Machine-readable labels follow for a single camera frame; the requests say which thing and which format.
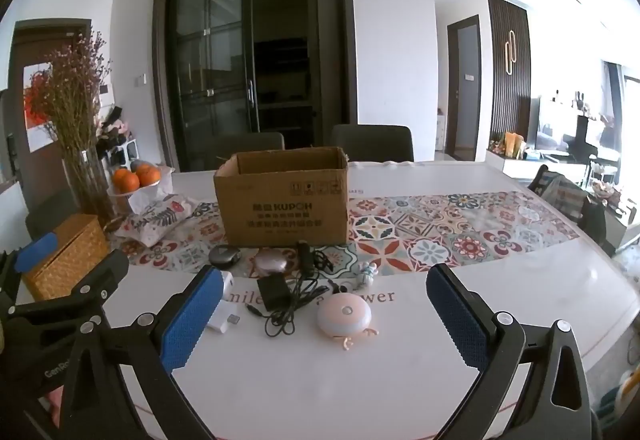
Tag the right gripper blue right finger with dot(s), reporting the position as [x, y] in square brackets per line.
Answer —
[453, 304]

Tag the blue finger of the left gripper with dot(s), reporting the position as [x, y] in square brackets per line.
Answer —
[101, 282]
[33, 254]

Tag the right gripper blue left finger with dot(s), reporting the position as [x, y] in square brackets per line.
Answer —
[182, 320]

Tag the white power adapter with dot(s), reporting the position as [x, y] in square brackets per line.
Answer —
[226, 312]

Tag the black charger with cable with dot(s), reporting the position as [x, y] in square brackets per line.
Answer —
[282, 298]

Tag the pink silver oval case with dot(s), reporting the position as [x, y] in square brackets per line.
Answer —
[270, 261]

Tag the pink round night light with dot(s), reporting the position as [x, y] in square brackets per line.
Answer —
[344, 317]

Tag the woven wicker box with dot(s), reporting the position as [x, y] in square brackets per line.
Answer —
[81, 246]

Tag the dark grey earbud case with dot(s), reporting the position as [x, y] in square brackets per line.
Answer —
[224, 256]

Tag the white fruit basket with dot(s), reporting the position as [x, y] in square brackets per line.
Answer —
[136, 202]

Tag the floral fabric tissue pouch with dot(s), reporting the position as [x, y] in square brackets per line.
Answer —
[157, 220]

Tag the small astronaut figurine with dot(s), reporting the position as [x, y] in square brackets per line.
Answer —
[366, 274]

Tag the patterned table runner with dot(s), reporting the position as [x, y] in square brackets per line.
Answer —
[398, 234]

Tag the black clip device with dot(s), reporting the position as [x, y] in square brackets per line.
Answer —
[305, 259]

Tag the glass vase dried flowers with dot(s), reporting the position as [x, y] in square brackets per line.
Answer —
[66, 96]

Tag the brown cardboard box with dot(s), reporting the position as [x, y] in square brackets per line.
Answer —
[278, 198]

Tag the dark dining chair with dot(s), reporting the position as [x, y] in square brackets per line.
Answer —
[374, 143]
[250, 145]

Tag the dark glass door cabinet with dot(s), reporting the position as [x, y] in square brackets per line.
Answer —
[250, 69]

